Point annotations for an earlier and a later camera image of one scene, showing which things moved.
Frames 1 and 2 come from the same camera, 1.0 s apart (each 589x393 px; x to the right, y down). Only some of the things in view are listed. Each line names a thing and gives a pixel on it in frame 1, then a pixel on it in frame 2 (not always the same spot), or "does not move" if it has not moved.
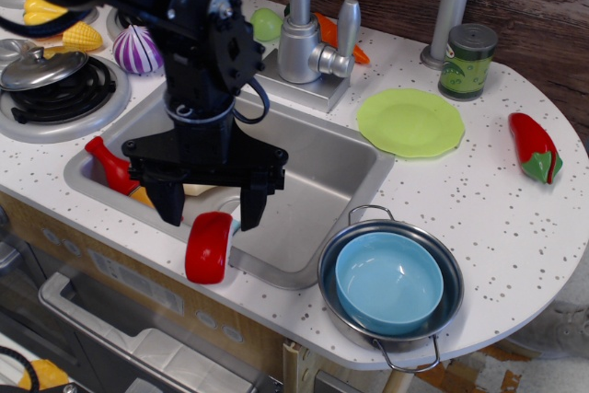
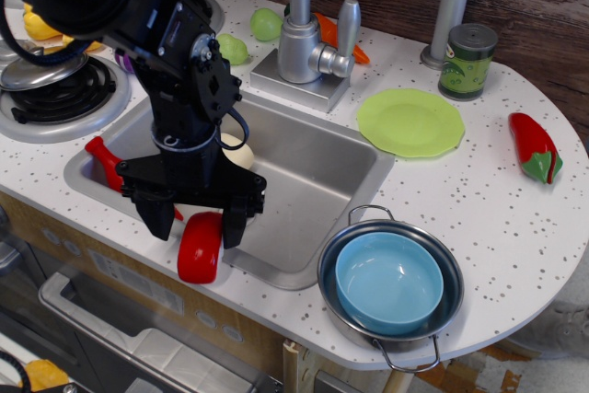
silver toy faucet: [301, 67] does not move
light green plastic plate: [409, 122] does not move
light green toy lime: [267, 25] does not move
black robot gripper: [205, 153] -> [190, 166]
